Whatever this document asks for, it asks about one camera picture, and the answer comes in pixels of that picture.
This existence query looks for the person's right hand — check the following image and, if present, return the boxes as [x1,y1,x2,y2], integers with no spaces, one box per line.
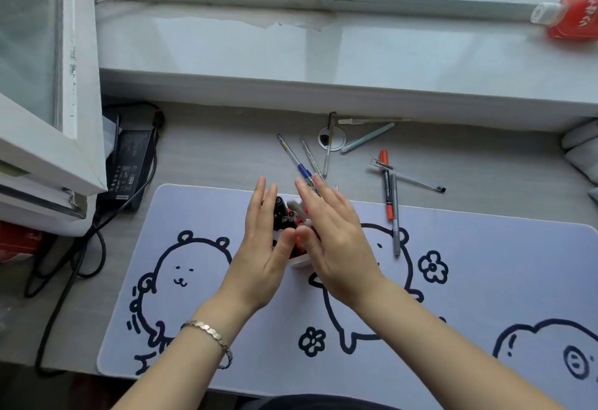
[294,174,387,310]

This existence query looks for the person's left hand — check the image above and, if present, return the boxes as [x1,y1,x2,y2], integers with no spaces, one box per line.
[220,176,298,315]

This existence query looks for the white pen holder cup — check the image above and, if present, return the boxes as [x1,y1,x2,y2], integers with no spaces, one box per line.
[276,227,319,271]

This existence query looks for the person's left forearm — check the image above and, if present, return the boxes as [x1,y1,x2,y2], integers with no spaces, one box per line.
[112,298,270,410]

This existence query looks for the person's right forearm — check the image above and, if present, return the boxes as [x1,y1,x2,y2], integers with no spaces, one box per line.
[353,279,598,410]

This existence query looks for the black marker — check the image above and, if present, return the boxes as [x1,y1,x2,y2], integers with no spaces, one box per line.
[275,196,300,233]

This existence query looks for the clear grey pen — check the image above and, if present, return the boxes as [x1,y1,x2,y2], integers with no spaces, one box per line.
[299,137,324,178]

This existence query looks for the blue capped clear pen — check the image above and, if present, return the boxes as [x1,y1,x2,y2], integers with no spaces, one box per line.
[277,133,324,196]

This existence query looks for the orange capped marker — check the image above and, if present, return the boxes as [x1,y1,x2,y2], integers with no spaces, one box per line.
[379,150,396,224]

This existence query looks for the dark brown pen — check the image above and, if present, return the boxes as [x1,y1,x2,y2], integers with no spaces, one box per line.
[323,112,337,178]

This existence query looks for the pale green pen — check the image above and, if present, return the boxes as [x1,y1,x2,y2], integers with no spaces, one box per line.
[340,123,396,154]

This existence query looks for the clear pen with black cap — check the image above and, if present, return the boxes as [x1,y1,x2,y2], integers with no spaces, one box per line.
[371,158,447,193]

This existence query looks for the slim white pen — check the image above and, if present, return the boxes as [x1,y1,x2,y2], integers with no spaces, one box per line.
[337,117,413,126]

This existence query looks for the bear print desk mat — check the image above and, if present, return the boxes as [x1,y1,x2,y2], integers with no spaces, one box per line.
[96,184,598,410]

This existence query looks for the black power adapter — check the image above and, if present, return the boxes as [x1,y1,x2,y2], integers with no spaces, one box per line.
[105,115,160,212]

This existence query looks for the white stone window sill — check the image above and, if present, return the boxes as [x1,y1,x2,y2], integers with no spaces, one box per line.
[95,2,598,133]

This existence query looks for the person's dark clothing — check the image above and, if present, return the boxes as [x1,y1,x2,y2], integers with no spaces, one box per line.
[251,393,405,410]

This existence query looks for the white cushion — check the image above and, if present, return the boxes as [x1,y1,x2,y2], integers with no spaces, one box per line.
[560,118,598,206]

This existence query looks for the red box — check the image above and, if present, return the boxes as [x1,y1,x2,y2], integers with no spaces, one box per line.
[0,222,48,264]

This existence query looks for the white open window sash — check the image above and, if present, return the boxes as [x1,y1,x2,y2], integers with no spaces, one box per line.
[0,0,109,196]

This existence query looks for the red bottle with white cap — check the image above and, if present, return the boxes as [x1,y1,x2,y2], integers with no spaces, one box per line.
[531,0,598,42]

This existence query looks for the round desk cable grommet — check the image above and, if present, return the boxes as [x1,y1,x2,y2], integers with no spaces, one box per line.
[318,127,348,149]

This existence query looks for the silver chain bracelet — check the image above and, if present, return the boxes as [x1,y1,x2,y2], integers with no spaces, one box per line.
[181,319,234,370]

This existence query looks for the black power cable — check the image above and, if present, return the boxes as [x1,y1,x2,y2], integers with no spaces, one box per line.
[23,100,165,378]

